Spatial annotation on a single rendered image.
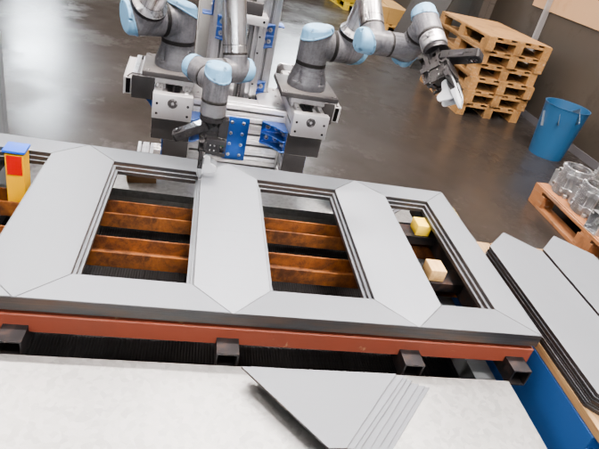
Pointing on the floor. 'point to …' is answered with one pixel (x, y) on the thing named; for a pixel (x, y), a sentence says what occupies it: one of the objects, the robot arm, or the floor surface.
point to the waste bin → (557, 128)
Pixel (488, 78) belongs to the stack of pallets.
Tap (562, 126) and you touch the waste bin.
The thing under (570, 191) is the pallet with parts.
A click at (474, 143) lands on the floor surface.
